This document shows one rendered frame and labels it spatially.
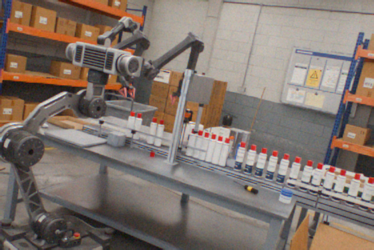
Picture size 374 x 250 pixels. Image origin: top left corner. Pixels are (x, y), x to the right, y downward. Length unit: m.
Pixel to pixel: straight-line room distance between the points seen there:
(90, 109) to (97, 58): 0.32
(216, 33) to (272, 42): 1.24
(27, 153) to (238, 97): 5.70
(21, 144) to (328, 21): 5.83
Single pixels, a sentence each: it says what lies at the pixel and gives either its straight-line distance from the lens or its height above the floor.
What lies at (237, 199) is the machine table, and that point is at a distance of 2.18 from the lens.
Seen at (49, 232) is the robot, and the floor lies 0.35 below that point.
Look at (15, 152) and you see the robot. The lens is 2.16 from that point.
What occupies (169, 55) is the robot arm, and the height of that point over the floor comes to 1.56.
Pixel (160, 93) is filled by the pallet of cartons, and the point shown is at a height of 0.97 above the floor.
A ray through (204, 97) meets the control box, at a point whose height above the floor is 1.33.
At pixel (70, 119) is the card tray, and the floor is 0.84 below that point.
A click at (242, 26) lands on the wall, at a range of 7.59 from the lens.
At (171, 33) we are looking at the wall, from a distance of 8.50.
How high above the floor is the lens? 1.51
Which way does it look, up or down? 9 degrees down
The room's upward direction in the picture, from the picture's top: 12 degrees clockwise
